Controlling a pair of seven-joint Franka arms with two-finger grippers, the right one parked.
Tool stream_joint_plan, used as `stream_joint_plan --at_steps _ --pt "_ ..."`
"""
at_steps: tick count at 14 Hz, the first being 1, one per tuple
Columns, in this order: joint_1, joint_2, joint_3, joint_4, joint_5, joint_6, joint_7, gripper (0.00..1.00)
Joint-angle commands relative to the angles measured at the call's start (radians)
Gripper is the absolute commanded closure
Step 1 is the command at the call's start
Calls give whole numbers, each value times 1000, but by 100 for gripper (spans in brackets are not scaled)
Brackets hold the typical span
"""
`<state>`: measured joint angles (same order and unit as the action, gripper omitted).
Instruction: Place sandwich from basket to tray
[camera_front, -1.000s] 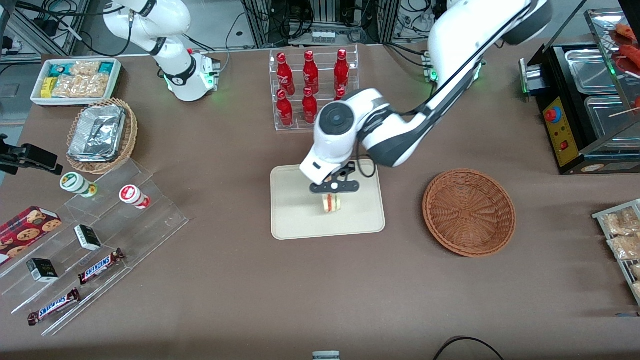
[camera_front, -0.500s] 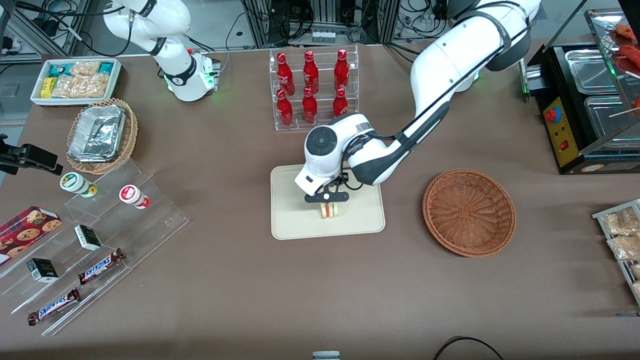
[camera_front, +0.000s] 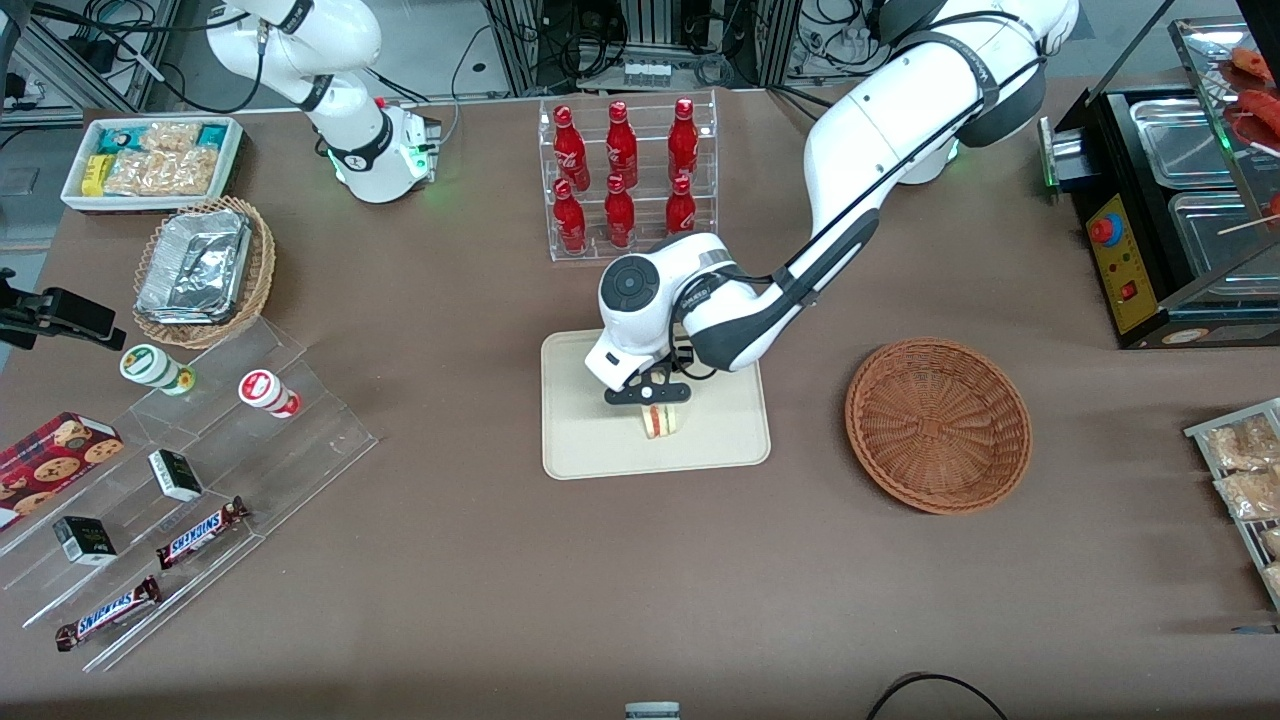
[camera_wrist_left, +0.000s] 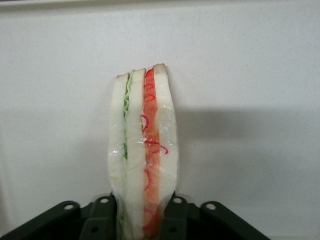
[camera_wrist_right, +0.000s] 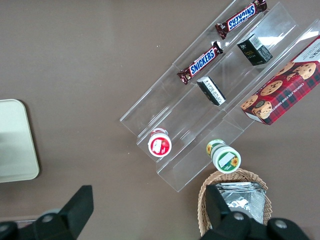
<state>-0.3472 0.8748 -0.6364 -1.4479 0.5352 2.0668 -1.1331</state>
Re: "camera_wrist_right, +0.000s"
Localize clear acrylic tiered shelf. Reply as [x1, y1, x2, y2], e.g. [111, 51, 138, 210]
[119, 0, 320, 193]

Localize black box with white label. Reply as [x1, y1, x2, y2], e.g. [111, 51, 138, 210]
[196, 76, 227, 107]

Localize light tan wicker basket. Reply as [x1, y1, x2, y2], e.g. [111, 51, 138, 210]
[198, 167, 273, 238]

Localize green-lidded sunflower cup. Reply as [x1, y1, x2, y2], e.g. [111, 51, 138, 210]
[205, 138, 242, 174]

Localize red tartan cookie box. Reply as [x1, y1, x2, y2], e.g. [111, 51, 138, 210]
[239, 34, 320, 126]

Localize black box with gold print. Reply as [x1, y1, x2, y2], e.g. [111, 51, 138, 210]
[236, 33, 273, 67]

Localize silver foil packet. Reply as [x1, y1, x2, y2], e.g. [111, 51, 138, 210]
[212, 181, 267, 226]

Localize cream plastic tray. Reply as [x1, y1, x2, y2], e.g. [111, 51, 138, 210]
[0, 99, 40, 184]

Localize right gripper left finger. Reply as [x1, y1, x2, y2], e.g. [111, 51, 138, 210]
[32, 185, 94, 240]

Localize red-lidded yogurt cup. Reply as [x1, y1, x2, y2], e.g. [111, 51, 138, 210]
[146, 127, 173, 158]

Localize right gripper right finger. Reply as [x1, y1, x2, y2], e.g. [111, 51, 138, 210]
[201, 184, 268, 240]

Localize Snickers chocolate bar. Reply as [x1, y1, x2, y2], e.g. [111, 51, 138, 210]
[176, 41, 224, 86]
[215, 0, 268, 40]

